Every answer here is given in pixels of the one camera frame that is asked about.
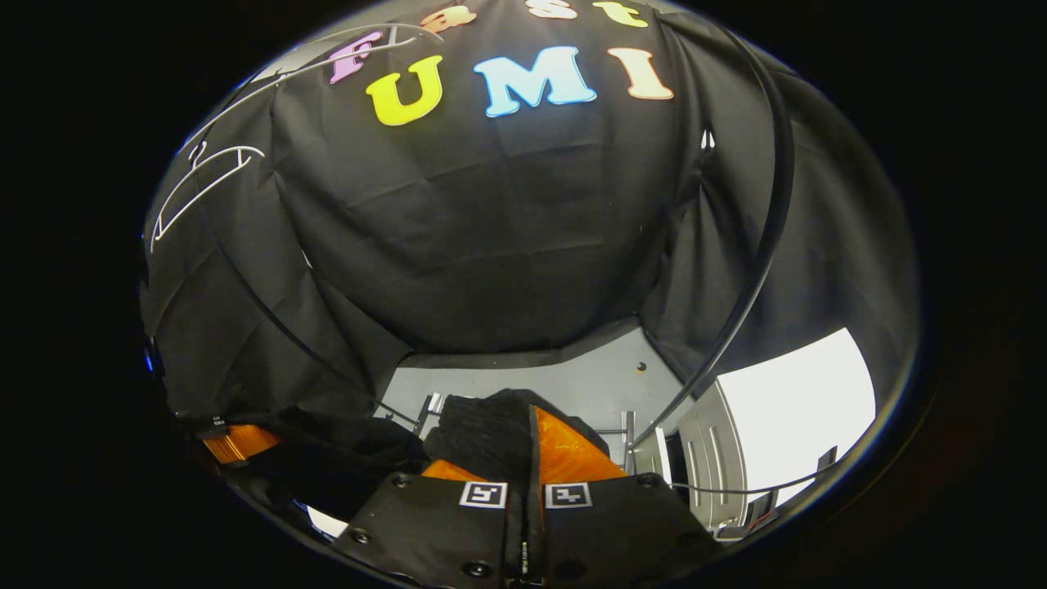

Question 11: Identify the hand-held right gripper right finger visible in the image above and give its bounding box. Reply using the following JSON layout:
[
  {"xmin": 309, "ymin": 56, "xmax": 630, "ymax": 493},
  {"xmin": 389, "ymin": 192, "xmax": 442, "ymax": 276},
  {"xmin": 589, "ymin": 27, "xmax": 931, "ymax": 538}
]
[{"xmin": 523, "ymin": 405, "xmax": 722, "ymax": 589}]

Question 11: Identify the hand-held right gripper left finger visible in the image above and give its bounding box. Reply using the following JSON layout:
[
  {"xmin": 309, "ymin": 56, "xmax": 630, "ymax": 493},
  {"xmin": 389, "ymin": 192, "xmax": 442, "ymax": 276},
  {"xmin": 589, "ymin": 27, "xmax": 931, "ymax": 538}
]
[{"xmin": 334, "ymin": 458, "xmax": 526, "ymax": 589}]

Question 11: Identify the black garment with paper tag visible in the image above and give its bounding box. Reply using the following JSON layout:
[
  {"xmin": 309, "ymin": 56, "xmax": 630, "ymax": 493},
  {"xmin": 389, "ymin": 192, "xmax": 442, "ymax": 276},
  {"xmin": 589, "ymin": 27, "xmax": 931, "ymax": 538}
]
[{"xmin": 245, "ymin": 389, "xmax": 611, "ymax": 526}]

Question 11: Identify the white plastic hanger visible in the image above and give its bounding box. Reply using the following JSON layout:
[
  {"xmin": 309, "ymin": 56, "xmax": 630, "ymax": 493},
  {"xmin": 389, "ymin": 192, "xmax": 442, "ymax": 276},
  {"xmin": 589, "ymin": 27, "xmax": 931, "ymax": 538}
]
[
  {"xmin": 176, "ymin": 23, "xmax": 445, "ymax": 161},
  {"xmin": 150, "ymin": 143, "xmax": 267, "ymax": 254}
]

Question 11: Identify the black metal clothes rack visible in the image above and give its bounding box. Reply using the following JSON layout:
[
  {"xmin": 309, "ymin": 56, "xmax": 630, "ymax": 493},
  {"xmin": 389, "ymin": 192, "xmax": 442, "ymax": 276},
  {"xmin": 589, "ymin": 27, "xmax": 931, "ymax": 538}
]
[{"xmin": 376, "ymin": 16, "xmax": 797, "ymax": 480}]

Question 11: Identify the white cabinet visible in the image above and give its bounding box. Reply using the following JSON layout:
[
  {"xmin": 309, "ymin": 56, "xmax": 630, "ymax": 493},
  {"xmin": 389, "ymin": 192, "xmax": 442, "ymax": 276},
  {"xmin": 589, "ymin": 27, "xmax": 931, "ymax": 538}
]
[{"xmin": 654, "ymin": 327, "xmax": 878, "ymax": 534}]

